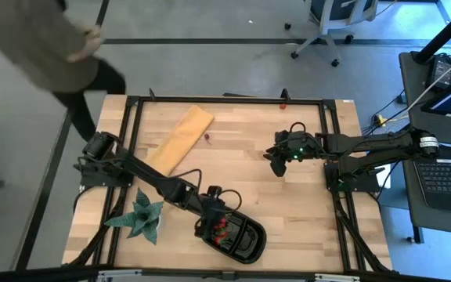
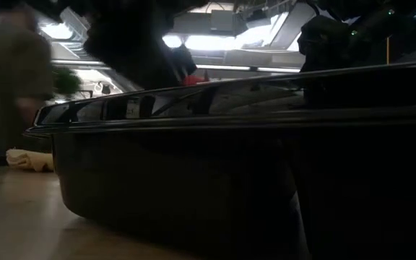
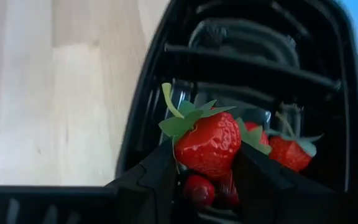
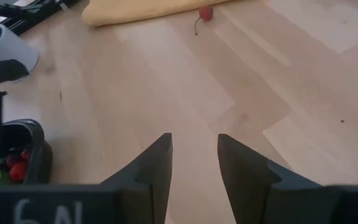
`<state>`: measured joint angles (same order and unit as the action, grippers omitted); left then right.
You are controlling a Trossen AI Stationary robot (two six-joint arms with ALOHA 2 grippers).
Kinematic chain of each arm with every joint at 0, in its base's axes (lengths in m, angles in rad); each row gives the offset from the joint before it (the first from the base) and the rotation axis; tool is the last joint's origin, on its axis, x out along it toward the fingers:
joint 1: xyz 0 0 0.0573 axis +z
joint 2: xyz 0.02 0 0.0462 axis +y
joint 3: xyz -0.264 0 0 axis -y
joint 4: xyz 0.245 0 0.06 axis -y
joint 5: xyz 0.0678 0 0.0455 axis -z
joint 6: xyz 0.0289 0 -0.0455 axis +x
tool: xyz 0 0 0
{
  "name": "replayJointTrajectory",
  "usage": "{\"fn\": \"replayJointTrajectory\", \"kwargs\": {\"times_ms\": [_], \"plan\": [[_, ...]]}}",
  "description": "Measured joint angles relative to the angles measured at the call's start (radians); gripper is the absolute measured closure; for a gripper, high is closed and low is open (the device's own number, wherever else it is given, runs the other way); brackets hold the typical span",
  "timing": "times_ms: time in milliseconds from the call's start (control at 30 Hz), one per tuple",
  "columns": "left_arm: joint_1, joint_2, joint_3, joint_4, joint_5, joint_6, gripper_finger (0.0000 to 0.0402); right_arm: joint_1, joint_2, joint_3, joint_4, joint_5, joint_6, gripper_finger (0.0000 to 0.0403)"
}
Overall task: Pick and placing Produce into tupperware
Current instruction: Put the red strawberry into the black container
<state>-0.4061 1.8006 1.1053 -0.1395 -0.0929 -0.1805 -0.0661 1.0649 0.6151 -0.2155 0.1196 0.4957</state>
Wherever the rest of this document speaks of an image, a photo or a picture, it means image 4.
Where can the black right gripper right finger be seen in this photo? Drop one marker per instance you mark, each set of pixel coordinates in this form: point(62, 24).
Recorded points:
point(253, 193)

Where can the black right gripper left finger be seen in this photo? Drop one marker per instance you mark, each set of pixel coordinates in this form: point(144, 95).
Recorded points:
point(148, 186)

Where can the black plastic container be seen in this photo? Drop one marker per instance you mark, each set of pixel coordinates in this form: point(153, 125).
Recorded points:
point(40, 161)

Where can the bright red cherry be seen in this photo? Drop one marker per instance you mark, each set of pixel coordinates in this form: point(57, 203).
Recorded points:
point(25, 154)

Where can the plain red strawberry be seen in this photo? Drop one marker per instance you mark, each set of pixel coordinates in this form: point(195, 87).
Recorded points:
point(19, 171)

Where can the yellow cloth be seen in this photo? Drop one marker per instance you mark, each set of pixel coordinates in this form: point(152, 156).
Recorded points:
point(129, 12)

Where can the red cherry with dark stem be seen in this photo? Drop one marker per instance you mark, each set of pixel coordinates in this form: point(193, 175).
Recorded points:
point(206, 13)

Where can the black metal frame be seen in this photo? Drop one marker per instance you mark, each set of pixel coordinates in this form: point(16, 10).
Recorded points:
point(30, 18)

